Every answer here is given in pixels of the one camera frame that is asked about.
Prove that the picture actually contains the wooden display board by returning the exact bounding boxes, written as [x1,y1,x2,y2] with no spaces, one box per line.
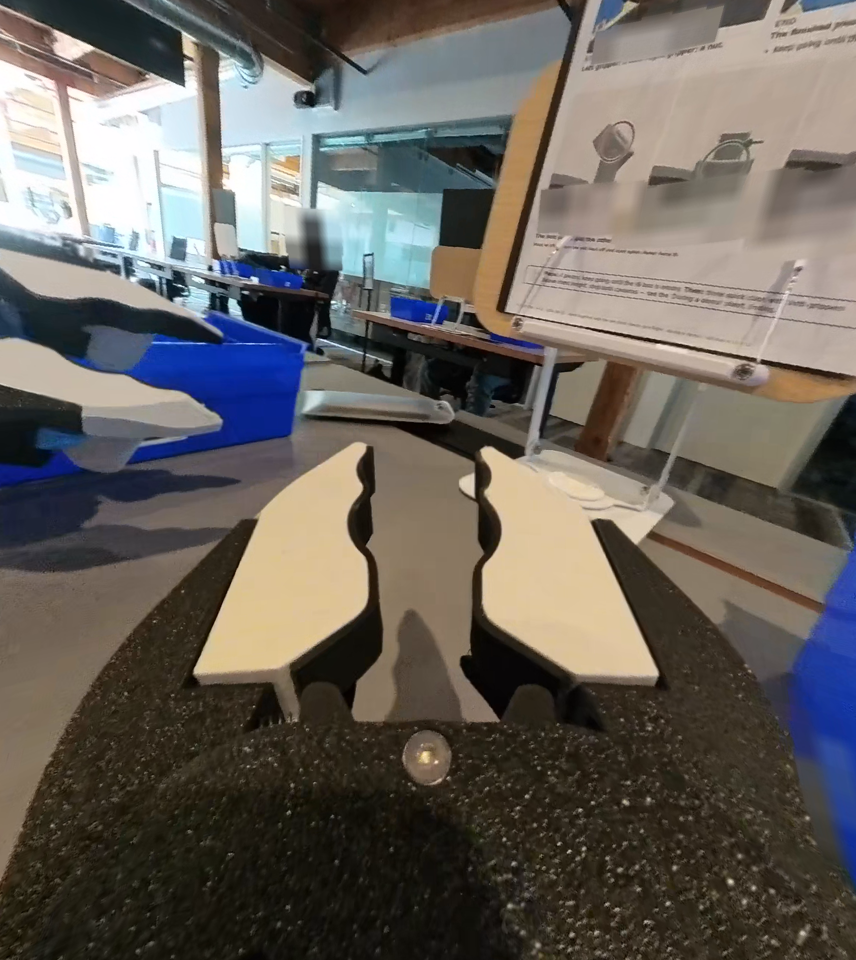
[430,246,483,301]

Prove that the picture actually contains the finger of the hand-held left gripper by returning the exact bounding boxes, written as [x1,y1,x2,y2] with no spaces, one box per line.
[0,336,225,474]
[0,247,225,346]

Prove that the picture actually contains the wooden support post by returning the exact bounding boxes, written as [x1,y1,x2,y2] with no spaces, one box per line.
[576,360,642,462]

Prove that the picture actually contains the printed instruction sheet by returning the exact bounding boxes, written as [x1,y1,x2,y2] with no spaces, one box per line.
[504,0,856,378]

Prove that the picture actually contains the tall wooden column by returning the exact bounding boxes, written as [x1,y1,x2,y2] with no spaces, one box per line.
[195,41,226,260]

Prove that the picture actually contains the metal ceiling pipe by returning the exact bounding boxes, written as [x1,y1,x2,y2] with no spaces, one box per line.
[120,0,264,84]

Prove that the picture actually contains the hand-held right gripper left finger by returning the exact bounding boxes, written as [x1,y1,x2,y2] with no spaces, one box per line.
[192,441,384,720]

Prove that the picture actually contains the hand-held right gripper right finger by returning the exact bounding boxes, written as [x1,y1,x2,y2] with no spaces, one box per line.
[470,446,661,690]

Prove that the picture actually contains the instruction sheet on wooden stand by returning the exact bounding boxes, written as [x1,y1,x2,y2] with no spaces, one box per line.
[459,0,856,541]

